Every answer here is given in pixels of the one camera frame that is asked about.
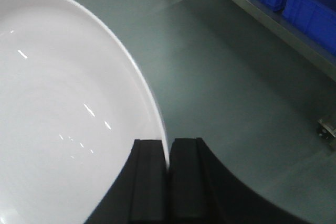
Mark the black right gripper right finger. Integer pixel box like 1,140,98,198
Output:
170,138,306,223

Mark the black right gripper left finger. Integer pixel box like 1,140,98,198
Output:
86,140,166,223

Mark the pink white plate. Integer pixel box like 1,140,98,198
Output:
1,0,169,223

